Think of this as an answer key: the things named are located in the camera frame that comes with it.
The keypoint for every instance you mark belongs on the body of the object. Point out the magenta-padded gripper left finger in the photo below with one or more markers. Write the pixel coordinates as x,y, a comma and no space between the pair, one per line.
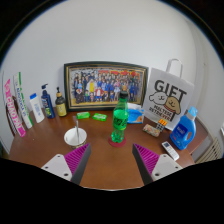
76,158

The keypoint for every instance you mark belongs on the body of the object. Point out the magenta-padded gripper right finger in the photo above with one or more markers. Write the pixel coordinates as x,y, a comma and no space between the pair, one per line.
147,158

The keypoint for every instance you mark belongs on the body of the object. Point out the green plastic drink bottle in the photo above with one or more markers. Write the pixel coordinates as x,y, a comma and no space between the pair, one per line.
119,121

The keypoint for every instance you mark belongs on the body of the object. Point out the patterned paper cup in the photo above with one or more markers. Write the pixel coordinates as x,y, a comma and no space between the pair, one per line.
71,137

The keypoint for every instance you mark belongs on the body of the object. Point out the white remote control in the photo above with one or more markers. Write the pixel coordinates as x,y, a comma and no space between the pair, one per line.
170,150

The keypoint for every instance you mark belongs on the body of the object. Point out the small patterned box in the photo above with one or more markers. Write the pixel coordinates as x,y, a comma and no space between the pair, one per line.
151,130

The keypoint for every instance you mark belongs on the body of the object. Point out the white spoon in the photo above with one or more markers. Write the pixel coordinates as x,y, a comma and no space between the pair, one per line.
77,128

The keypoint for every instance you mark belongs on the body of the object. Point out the orange black puzzle cube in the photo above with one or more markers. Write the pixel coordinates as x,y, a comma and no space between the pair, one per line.
161,125

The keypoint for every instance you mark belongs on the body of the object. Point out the small green packet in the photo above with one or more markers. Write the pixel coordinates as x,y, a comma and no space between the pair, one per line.
99,117
83,115

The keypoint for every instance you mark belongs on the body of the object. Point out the blue tissue pack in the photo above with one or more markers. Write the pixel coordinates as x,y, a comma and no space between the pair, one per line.
136,116

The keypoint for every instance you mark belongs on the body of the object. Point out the blue detergent bottle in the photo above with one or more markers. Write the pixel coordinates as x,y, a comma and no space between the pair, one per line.
182,131

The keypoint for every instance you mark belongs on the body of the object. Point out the amber pump bottle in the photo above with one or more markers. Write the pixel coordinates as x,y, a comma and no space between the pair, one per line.
61,106

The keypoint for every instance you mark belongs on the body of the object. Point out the dark blue pump bottle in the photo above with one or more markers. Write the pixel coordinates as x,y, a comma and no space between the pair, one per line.
48,105

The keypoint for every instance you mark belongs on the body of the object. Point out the white lotion bottle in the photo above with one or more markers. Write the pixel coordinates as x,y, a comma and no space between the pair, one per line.
37,110

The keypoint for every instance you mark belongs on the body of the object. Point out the white radiator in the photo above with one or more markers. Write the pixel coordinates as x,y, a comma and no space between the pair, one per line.
210,151

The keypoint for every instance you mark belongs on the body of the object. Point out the white printed paper bag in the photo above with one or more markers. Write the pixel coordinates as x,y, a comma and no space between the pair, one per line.
166,96

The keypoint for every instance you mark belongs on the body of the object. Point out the white green shuttlecock tube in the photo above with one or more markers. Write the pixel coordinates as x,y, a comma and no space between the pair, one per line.
23,103

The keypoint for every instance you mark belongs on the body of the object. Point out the framed group photo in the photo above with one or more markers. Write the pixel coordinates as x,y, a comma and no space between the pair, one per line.
100,85

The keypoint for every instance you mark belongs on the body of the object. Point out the pink shuttlecock tube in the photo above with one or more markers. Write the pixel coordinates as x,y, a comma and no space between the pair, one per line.
15,110

